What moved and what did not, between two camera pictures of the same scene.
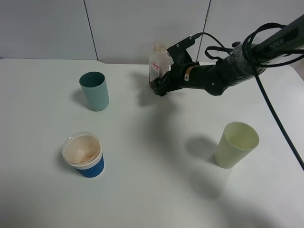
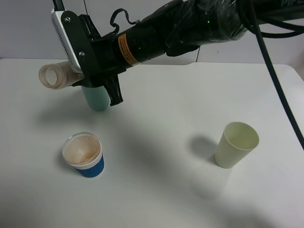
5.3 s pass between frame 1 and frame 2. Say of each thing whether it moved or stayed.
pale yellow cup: stayed
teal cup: stayed
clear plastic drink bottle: moved
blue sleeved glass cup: stayed
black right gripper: moved
